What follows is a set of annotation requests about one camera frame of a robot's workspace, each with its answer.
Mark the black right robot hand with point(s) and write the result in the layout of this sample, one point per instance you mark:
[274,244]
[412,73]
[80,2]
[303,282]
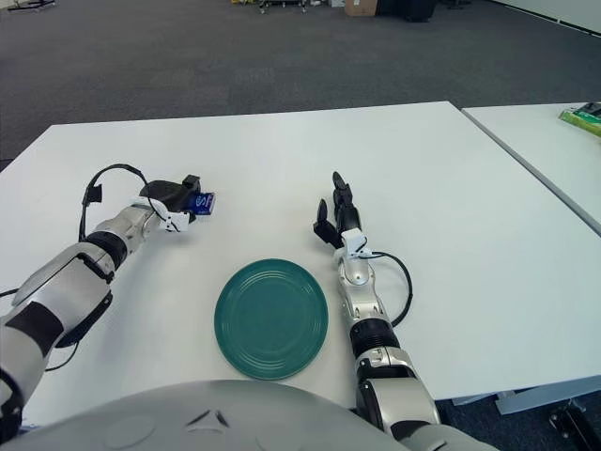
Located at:
[347,218]

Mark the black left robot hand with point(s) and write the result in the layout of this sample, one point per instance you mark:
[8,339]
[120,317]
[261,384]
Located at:
[166,192]

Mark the blue gum pack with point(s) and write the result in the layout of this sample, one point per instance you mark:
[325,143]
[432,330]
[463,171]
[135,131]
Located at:
[205,203]

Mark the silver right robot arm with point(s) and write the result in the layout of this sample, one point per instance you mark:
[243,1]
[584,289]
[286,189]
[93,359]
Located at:
[375,310]

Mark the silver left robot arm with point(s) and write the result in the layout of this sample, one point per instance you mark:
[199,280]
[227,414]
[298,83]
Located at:
[70,282]

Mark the green round plate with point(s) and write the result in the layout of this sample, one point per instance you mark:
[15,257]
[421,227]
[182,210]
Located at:
[271,319]

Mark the brown cardboard box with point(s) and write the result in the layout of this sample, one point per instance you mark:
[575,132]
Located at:
[360,6]

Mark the black cabinet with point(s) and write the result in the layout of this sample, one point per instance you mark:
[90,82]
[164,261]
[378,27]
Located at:
[406,9]

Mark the wheeled metal cart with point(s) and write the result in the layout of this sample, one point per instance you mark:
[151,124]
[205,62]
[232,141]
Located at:
[288,4]

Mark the grey robot torso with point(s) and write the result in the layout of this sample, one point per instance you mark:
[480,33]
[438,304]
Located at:
[188,418]

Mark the black floor stand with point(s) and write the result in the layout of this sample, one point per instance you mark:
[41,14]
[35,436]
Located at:
[30,4]

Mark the green flat box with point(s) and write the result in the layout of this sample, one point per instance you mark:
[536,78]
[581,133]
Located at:
[584,121]

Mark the small black object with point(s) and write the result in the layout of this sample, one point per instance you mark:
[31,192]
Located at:
[592,108]

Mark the black table foot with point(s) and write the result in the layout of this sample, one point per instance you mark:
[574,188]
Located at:
[575,423]

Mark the white table frame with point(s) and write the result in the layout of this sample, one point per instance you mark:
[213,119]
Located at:
[516,399]

